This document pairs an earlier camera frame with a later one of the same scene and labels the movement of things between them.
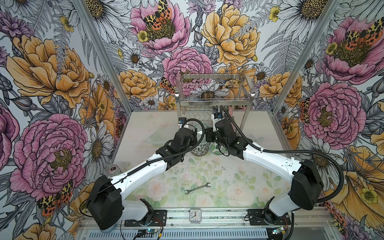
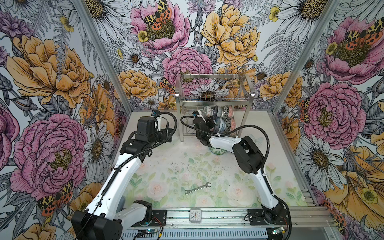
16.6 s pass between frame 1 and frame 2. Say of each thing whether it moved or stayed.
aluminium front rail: stayed
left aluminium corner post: stayed
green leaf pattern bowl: stayed
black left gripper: moved
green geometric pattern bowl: moved
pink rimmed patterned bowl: stayed
